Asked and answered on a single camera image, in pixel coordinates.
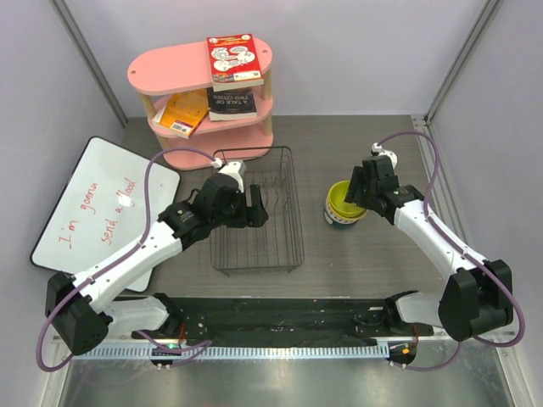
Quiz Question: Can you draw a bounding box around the yellow-green bowl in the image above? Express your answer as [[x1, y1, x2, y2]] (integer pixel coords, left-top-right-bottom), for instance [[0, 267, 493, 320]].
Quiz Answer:
[[327, 180, 349, 203]]

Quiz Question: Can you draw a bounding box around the white bowl with green stripes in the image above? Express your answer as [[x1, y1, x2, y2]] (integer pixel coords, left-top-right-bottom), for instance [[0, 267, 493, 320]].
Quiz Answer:
[[328, 211, 367, 223]]

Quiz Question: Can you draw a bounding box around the black wire dish rack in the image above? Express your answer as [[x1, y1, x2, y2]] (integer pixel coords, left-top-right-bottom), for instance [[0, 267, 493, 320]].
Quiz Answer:
[[210, 146, 305, 276]]

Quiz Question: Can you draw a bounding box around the white bowl with yellow pattern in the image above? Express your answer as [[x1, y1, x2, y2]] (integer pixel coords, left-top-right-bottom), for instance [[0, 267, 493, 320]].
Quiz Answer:
[[326, 199, 367, 218]]

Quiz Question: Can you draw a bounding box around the teal and white bowl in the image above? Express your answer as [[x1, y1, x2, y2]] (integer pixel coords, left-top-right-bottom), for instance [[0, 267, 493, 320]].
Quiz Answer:
[[329, 220, 358, 230]]

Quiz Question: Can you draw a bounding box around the plain white ribbed bowl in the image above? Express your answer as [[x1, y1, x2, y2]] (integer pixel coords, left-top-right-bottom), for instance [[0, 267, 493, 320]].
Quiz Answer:
[[323, 211, 339, 225]]

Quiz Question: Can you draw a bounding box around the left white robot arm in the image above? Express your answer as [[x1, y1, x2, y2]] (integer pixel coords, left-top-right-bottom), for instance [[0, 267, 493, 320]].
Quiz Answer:
[[45, 174, 268, 355]]

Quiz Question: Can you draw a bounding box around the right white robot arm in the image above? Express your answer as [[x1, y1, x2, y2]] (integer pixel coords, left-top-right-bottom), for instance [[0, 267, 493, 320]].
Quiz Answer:
[[344, 155, 513, 342]]

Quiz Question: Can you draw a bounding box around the orange paperback book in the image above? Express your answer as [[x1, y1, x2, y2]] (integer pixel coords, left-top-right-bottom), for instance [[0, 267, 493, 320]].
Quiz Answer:
[[153, 88, 209, 139]]

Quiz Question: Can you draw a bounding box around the black Tale of Two Cities book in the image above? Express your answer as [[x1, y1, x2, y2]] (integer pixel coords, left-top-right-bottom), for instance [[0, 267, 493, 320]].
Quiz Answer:
[[207, 87, 257, 121]]

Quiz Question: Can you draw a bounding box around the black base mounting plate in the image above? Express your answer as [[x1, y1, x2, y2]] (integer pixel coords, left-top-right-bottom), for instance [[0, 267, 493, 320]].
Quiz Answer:
[[145, 298, 434, 348]]

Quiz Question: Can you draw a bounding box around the white dry-erase board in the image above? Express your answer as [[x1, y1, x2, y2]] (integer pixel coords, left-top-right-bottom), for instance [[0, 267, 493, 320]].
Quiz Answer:
[[30, 137, 181, 274]]

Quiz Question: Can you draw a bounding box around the pink three-tier shelf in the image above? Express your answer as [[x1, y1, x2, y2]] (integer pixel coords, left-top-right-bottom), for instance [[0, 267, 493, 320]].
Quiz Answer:
[[127, 38, 274, 159]]

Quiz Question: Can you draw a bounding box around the red comic book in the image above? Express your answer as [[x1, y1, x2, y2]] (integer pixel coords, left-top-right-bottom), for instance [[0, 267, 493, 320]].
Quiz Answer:
[[206, 33, 264, 92]]

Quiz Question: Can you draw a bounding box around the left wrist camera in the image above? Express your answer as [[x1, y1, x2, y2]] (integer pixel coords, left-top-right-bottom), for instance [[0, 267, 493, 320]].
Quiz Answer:
[[211, 158, 246, 192]]

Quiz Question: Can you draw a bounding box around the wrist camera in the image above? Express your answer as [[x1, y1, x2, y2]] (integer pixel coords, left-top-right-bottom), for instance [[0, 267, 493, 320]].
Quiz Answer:
[[211, 158, 246, 192], [371, 142, 398, 169]]

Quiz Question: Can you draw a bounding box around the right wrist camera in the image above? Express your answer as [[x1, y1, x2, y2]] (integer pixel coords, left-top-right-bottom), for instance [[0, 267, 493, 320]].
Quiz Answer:
[[371, 142, 398, 169]]

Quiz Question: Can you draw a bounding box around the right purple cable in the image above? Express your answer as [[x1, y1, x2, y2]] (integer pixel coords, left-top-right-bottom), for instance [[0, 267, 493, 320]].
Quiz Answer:
[[372, 130, 526, 373]]

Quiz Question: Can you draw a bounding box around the purple cable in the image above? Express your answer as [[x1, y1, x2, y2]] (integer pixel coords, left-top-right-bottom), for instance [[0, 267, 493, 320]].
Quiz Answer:
[[36, 147, 224, 373], [372, 130, 526, 373]]

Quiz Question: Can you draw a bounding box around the white slotted cable duct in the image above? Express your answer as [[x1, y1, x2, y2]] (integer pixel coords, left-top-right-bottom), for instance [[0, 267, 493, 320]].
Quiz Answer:
[[75, 343, 389, 361]]

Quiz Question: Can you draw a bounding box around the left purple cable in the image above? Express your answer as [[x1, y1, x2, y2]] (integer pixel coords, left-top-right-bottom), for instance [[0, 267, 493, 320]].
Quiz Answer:
[[36, 147, 224, 373]]

